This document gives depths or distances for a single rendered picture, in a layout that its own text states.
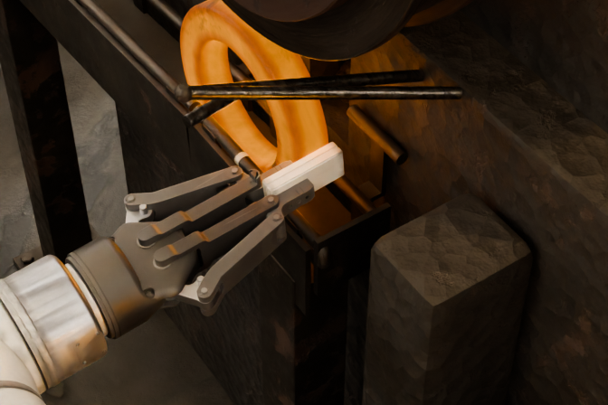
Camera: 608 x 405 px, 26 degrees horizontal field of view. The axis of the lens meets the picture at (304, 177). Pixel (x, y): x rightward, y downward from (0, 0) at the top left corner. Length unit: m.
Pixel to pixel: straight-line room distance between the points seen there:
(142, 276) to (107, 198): 1.09
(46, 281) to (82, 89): 1.32
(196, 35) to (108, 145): 1.06
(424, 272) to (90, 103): 1.38
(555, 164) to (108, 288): 0.34
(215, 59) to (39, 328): 0.32
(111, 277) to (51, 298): 0.05
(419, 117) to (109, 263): 0.27
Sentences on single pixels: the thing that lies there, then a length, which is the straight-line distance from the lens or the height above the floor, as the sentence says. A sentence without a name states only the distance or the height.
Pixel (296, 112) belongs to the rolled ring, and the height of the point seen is 0.80.
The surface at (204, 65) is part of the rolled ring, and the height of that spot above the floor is 0.75.
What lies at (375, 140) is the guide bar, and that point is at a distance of 1.09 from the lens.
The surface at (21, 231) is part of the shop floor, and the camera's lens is 2.07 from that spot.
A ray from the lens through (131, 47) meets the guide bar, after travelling 1.27.
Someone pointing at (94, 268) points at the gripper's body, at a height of 0.77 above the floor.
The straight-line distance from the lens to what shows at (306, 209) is 1.17.
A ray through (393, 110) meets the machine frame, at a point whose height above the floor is 0.79.
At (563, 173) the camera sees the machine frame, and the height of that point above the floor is 0.87.
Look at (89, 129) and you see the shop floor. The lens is 2.21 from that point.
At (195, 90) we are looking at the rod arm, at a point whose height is 0.90.
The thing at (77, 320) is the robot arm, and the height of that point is 0.75.
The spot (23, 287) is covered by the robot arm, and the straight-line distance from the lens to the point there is 0.99.
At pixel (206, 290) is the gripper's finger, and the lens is 1.00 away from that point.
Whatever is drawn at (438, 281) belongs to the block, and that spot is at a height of 0.80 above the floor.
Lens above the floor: 1.52
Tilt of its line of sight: 46 degrees down
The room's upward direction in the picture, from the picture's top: straight up
